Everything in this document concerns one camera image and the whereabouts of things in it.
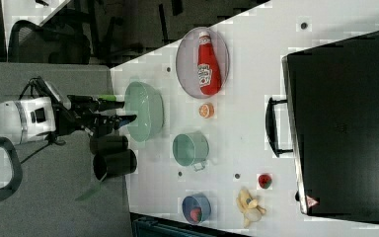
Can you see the red strawberry toy in bowl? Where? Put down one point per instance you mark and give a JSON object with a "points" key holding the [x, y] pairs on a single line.
{"points": [[195, 214]]}

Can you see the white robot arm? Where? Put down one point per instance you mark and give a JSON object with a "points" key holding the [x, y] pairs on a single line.
{"points": [[46, 119]]}

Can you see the green perforated colander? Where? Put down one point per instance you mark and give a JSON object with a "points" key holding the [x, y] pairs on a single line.
{"points": [[144, 101]]}

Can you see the peeled banana toy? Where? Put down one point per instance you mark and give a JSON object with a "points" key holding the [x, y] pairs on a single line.
{"points": [[249, 207]]}

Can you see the blue bowl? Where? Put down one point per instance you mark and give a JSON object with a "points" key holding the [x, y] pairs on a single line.
{"points": [[193, 201]]}

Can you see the black toaster oven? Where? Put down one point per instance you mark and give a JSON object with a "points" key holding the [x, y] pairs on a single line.
{"points": [[332, 97]]}

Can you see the red plush ketchup bottle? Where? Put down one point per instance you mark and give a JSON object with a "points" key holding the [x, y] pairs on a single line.
{"points": [[208, 70]]}

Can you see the small black cup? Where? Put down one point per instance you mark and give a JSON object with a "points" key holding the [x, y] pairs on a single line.
{"points": [[108, 144]]}

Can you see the black office chair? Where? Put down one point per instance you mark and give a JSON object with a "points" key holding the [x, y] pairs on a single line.
{"points": [[30, 43]]}

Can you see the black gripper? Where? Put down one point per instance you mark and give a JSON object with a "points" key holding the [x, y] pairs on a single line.
{"points": [[85, 113]]}

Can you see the orange slice toy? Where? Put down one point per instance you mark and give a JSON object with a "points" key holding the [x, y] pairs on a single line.
{"points": [[206, 110]]}

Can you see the green metal mug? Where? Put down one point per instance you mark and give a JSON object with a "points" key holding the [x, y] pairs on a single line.
{"points": [[191, 150]]}

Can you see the large black cup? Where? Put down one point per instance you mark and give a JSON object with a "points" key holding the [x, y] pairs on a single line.
{"points": [[114, 164]]}

